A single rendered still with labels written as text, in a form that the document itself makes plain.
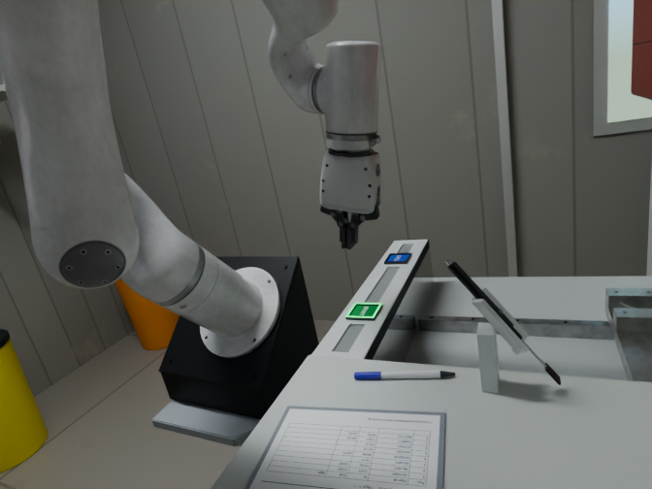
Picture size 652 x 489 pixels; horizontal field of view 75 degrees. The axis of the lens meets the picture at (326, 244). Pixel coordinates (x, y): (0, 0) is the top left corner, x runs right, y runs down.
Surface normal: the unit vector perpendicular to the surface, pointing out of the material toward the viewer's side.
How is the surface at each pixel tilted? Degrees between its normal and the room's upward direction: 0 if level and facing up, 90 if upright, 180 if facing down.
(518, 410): 0
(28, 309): 90
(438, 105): 90
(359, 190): 93
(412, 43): 90
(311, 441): 0
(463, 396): 0
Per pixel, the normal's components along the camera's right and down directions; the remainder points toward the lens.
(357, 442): -0.19, -0.93
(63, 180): 0.33, 0.25
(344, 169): -0.41, 0.36
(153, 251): -0.03, -0.37
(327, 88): -0.75, 0.23
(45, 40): 0.39, 0.62
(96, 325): 0.88, -0.03
